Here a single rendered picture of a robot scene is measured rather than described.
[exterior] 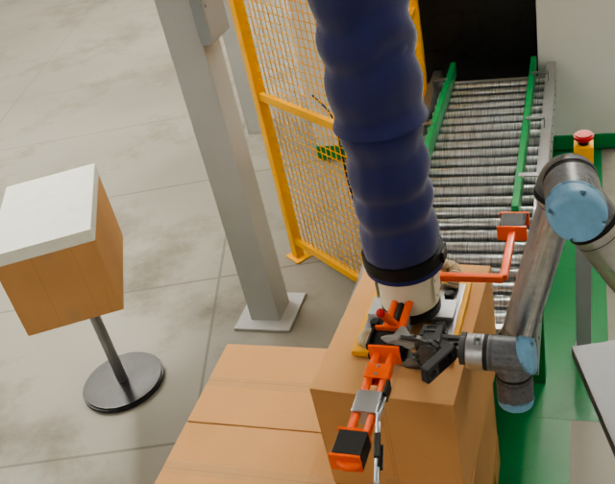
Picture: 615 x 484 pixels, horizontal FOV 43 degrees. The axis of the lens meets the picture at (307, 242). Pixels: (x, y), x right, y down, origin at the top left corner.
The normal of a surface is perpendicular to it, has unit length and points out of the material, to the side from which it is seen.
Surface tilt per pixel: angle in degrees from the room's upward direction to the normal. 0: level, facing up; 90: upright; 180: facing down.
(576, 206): 84
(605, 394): 0
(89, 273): 90
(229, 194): 90
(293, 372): 0
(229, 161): 90
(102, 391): 0
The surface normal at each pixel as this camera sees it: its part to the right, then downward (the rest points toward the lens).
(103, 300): 0.20, 0.51
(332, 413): -0.33, 0.58
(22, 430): -0.19, -0.82
